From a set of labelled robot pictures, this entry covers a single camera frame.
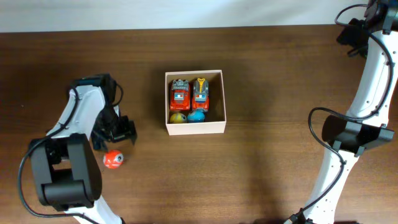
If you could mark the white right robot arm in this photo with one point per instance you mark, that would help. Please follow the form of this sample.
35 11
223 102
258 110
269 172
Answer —
346 137

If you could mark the blue toy ball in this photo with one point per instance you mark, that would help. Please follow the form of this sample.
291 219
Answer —
196 116

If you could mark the red toy ball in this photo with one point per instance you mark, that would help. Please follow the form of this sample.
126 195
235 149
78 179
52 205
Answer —
113 159

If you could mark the pink cardboard box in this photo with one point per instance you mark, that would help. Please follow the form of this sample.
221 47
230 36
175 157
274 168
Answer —
215 118

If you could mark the red fire truck grey top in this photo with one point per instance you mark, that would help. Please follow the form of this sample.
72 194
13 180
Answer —
180 95

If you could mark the yellow toy ball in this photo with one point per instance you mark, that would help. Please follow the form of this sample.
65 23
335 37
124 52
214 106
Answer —
177 118

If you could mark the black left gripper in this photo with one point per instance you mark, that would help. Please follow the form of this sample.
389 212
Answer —
129 131

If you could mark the fire truck with yellow ladder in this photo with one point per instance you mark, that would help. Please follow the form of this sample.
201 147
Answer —
200 98

